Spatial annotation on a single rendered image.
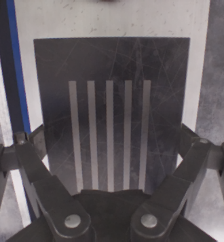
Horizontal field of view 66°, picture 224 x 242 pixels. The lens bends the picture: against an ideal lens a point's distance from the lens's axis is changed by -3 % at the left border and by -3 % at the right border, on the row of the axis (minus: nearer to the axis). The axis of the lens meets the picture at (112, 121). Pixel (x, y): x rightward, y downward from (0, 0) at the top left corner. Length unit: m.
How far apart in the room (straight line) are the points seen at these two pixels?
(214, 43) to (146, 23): 1.43
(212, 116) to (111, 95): 1.61
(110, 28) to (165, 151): 0.16
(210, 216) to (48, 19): 2.30
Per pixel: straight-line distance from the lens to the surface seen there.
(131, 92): 0.15
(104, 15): 0.25
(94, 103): 0.16
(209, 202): 2.22
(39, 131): 0.17
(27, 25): 0.27
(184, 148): 0.17
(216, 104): 1.73
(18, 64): 0.96
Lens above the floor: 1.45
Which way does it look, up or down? 73 degrees down
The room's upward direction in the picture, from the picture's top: 179 degrees counter-clockwise
